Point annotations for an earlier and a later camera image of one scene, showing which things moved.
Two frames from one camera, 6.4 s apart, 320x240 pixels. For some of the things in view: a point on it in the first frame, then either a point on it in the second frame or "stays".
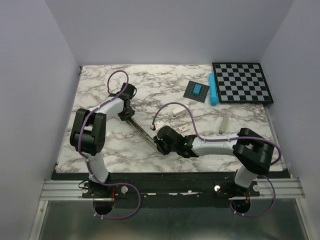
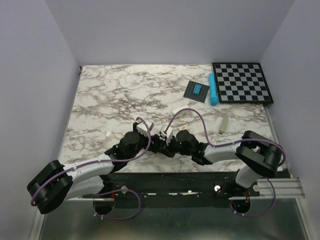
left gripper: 130,113 -> 146,138
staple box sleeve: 183,128 stays
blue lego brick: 197,89 stays
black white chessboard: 241,83 stays
